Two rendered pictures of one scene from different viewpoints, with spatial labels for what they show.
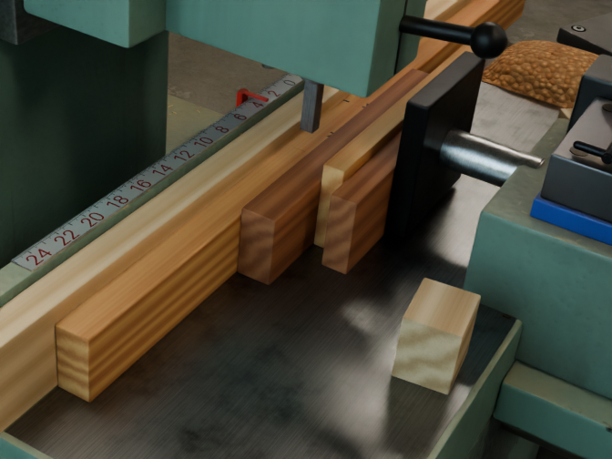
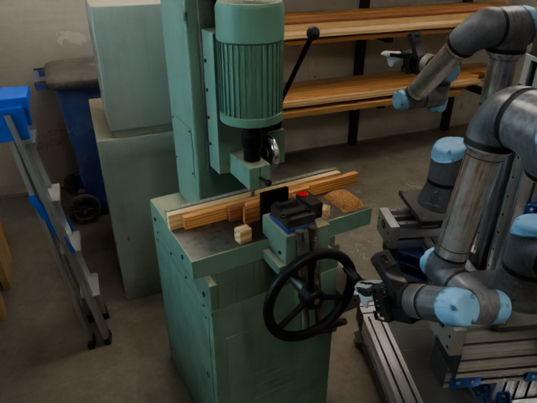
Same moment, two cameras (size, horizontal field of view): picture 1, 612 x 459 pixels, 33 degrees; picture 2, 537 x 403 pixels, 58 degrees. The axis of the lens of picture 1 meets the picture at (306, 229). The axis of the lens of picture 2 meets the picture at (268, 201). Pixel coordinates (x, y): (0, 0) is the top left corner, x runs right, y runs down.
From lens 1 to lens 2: 1.00 m
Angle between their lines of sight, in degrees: 31
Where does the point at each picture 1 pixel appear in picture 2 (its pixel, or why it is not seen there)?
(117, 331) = (192, 219)
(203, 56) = (388, 188)
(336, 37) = (245, 177)
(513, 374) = (265, 249)
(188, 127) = not seen: hidden behind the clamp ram
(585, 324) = (274, 240)
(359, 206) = (245, 210)
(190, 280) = (212, 216)
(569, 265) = (271, 227)
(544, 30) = not seen: outside the picture
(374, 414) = (225, 243)
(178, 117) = not seen: hidden behind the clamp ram
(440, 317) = (240, 229)
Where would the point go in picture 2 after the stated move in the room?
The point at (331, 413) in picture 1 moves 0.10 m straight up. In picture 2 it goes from (219, 241) to (216, 210)
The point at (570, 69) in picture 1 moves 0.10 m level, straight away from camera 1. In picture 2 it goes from (340, 197) to (360, 187)
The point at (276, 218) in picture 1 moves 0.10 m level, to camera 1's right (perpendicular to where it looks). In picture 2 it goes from (229, 209) to (256, 219)
